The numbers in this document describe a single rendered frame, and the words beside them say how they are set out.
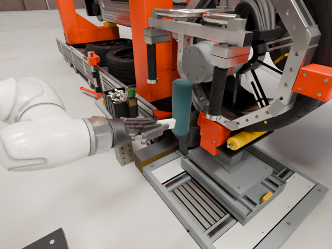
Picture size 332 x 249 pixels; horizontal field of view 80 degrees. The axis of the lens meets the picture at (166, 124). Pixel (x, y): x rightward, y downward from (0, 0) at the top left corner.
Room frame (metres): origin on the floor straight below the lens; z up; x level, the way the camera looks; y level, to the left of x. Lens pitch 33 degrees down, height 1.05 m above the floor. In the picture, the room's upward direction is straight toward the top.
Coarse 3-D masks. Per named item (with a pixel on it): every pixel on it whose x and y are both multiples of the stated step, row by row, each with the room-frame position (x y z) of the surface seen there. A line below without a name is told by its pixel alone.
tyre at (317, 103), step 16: (304, 0) 0.65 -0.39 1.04; (320, 0) 0.62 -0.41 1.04; (320, 16) 0.61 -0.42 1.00; (320, 32) 0.59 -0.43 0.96; (320, 48) 0.58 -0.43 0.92; (320, 64) 0.57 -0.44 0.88; (208, 96) 0.90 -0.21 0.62; (304, 96) 0.57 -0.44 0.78; (288, 112) 0.59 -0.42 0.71; (304, 112) 0.56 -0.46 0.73; (240, 128) 0.73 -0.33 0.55; (256, 128) 0.67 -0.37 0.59; (272, 128) 0.63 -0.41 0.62
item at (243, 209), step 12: (192, 168) 0.86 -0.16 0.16; (204, 180) 0.77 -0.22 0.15; (264, 180) 0.76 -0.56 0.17; (276, 180) 0.78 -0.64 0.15; (216, 192) 0.70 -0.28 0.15; (228, 192) 0.69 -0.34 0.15; (252, 192) 0.70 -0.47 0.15; (264, 192) 0.70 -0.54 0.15; (276, 192) 0.68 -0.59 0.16; (228, 204) 0.63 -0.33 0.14; (240, 204) 0.62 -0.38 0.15; (252, 204) 0.60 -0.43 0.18; (264, 204) 0.63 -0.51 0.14; (240, 216) 0.56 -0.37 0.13; (252, 216) 0.57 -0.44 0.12
